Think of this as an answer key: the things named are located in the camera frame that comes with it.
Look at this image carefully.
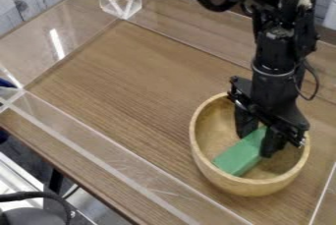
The black metal bracket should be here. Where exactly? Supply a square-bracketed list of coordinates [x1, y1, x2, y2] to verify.
[42, 198, 97, 225]

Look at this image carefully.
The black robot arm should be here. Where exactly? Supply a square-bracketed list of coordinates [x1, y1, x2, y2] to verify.
[197, 0, 318, 158]

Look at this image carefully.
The green rectangular block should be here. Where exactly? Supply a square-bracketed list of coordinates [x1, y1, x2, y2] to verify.
[210, 127, 266, 177]

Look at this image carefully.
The black cable loop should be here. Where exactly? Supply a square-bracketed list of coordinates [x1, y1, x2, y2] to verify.
[0, 191, 73, 225]

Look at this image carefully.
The blue object at edge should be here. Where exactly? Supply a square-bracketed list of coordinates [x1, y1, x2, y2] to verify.
[0, 78, 16, 88]

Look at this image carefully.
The brown wooden bowl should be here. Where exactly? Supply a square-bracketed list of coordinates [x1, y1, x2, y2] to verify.
[189, 92, 310, 197]

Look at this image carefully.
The black table leg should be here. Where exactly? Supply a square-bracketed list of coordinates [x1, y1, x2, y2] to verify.
[48, 169, 64, 194]

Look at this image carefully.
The clear acrylic enclosure wall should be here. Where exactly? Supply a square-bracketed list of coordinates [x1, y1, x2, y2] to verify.
[0, 0, 336, 225]

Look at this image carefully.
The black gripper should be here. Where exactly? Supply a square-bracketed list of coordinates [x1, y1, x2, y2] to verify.
[228, 63, 309, 158]

